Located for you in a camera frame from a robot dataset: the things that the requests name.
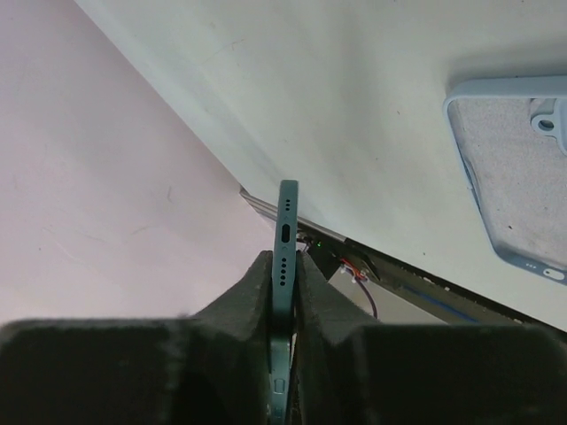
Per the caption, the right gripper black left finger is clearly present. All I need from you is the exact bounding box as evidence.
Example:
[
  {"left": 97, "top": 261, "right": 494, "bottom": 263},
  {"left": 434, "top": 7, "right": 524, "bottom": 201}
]
[{"left": 1, "top": 251, "right": 273, "bottom": 424}]

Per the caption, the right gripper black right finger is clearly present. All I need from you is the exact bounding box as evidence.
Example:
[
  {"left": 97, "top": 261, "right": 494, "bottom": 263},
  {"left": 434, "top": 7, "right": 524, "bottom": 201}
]
[{"left": 296, "top": 253, "right": 566, "bottom": 424}]

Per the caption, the teal smartphone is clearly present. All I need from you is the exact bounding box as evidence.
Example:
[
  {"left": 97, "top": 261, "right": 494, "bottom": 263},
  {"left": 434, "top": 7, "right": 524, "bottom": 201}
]
[{"left": 268, "top": 180, "right": 299, "bottom": 424}]

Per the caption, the light blue phone case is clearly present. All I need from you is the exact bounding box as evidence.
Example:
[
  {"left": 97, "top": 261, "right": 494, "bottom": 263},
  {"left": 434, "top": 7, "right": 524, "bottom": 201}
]
[{"left": 443, "top": 75, "right": 566, "bottom": 284}]

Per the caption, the left controller board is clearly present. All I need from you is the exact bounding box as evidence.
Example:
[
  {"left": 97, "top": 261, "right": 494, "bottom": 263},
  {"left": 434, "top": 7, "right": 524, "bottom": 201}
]
[{"left": 297, "top": 235, "right": 379, "bottom": 283}]

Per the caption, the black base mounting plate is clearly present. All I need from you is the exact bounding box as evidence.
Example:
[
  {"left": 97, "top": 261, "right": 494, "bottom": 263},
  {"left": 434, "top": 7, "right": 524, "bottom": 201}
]
[{"left": 314, "top": 235, "right": 566, "bottom": 337}]

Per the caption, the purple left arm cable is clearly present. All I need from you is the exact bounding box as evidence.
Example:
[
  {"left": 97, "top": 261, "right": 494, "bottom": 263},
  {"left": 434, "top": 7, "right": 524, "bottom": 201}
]
[{"left": 340, "top": 260, "right": 382, "bottom": 320}]

